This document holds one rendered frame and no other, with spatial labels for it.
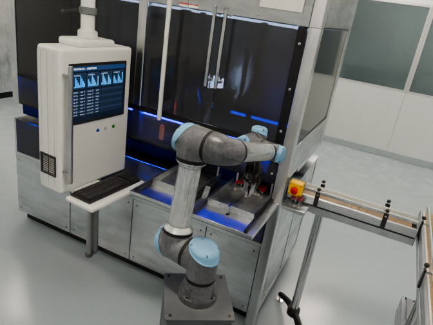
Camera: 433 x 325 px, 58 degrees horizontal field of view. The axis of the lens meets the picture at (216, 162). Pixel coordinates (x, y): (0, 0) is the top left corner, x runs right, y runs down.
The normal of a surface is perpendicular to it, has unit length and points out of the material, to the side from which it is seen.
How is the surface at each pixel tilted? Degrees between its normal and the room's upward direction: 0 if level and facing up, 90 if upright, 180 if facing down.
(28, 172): 90
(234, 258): 90
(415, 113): 90
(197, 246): 8
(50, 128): 90
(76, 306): 0
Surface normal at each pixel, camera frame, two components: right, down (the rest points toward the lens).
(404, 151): -0.43, 0.28
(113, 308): 0.14, -0.92
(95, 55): 0.86, 0.30
